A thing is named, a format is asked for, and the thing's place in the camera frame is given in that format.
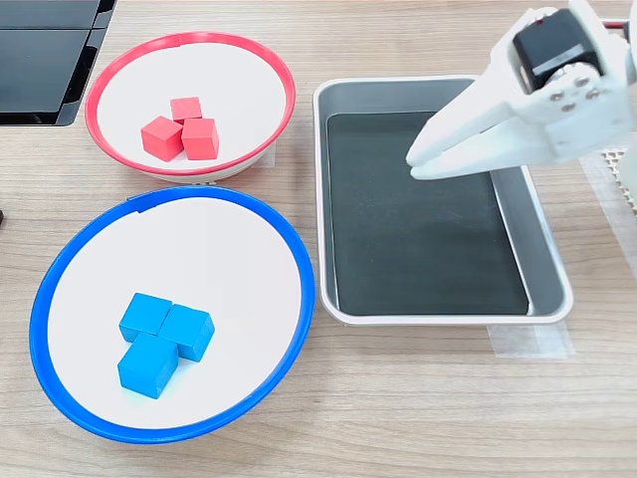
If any small blue cube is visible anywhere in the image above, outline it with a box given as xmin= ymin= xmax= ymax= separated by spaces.
xmin=157 ymin=303 xmax=216 ymax=362
xmin=116 ymin=332 xmax=179 ymax=400
xmin=118 ymin=292 xmax=174 ymax=344

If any white plate red rim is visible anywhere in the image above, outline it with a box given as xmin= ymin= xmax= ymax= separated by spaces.
xmin=84 ymin=31 xmax=298 ymax=183

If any clear tape strip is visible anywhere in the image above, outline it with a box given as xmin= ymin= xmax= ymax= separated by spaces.
xmin=579 ymin=151 xmax=637 ymax=280
xmin=487 ymin=321 xmax=576 ymax=359

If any steel tray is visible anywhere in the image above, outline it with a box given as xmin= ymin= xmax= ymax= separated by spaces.
xmin=312 ymin=75 xmax=574 ymax=328

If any black glossy panel device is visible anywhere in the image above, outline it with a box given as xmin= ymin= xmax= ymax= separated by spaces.
xmin=0 ymin=0 xmax=118 ymax=127

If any white plate blue rim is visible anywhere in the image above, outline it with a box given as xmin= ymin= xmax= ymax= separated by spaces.
xmin=28 ymin=185 xmax=318 ymax=446

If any small red cube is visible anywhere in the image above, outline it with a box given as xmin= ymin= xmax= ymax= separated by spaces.
xmin=140 ymin=115 xmax=185 ymax=162
xmin=169 ymin=96 xmax=204 ymax=124
xmin=180 ymin=117 xmax=220 ymax=161

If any black mat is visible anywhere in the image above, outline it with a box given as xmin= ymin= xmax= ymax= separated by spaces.
xmin=325 ymin=112 xmax=530 ymax=317

